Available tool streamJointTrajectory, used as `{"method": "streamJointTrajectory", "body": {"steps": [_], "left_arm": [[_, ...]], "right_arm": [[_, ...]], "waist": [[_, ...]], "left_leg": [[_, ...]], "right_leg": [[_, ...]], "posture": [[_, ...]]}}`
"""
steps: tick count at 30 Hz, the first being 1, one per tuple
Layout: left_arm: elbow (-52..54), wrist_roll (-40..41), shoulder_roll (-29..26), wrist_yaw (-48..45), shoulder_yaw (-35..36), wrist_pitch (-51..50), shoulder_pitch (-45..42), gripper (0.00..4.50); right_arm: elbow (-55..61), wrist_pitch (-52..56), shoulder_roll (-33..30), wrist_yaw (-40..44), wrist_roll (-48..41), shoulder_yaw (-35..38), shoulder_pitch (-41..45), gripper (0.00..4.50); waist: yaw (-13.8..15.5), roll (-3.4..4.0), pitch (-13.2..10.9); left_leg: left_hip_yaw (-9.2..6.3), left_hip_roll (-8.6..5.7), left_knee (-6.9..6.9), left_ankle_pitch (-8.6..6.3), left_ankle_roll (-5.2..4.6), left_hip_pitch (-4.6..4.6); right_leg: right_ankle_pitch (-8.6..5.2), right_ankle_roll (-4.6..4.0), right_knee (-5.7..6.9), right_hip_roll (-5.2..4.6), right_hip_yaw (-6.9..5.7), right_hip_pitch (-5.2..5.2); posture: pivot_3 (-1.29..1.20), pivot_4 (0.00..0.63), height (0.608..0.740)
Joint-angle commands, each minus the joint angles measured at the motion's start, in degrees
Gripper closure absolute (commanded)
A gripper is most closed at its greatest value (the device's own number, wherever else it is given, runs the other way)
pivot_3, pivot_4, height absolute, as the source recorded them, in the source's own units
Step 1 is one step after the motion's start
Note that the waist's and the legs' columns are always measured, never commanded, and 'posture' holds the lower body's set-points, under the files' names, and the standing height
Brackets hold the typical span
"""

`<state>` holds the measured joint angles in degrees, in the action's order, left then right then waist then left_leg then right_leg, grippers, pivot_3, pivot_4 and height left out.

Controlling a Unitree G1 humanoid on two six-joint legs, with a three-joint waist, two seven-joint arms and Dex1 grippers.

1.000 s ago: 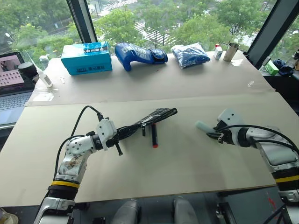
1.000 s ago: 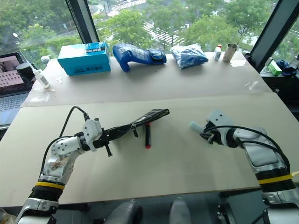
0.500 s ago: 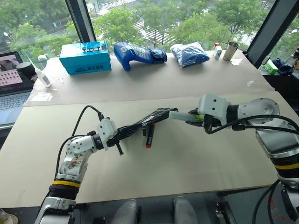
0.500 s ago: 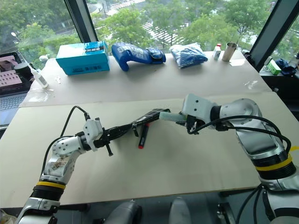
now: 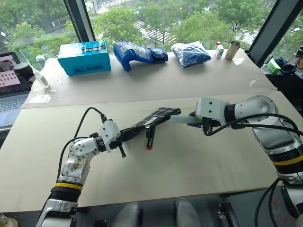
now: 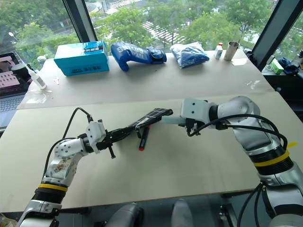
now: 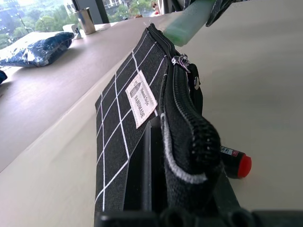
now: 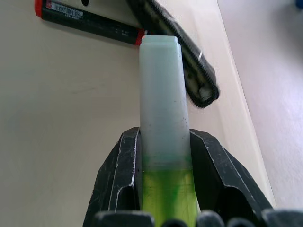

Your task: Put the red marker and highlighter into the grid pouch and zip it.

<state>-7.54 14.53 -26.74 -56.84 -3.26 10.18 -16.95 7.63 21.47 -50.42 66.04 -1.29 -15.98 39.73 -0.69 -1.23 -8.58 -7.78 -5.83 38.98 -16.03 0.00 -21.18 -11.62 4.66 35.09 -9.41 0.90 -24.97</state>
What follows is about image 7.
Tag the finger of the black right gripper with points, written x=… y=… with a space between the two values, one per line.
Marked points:
x=219 y=11
x=180 y=4

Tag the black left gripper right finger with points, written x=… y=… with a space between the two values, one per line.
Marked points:
x=227 y=194

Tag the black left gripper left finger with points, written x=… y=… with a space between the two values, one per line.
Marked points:
x=144 y=170

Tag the black white-grid zipper pouch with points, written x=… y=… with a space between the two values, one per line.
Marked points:
x=113 y=132

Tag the black marker with red cap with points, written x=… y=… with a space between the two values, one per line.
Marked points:
x=236 y=163

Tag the silver metal cup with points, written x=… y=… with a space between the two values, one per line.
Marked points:
x=85 y=21

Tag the small white box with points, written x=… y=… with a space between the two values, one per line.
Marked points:
x=71 y=30

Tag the dark window frame post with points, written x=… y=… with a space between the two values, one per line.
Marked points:
x=91 y=7

